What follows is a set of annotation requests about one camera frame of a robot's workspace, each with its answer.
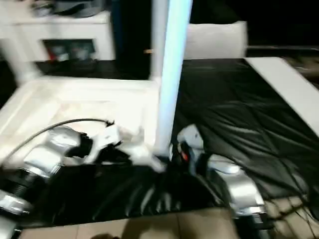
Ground white cabinet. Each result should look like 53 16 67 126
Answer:
0 0 116 62

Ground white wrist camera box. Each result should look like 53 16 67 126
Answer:
177 123 206 175
86 122 126 164

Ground white plastic table leg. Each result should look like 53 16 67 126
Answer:
150 0 165 81
0 34 38 83
154 0 194 157

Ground white flat board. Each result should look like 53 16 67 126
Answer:
244 57 319 138

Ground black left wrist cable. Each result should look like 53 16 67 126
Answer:
4 119 115 162

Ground white plastic table top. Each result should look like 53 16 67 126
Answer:
0 76 167 173

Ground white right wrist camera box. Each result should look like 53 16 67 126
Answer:
177 123 206 175

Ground black mat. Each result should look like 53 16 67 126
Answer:
0 58 319 229

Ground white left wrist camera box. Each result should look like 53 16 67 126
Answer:
86 122 126 164

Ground tangled floor cables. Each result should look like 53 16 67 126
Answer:
269 194 319 239

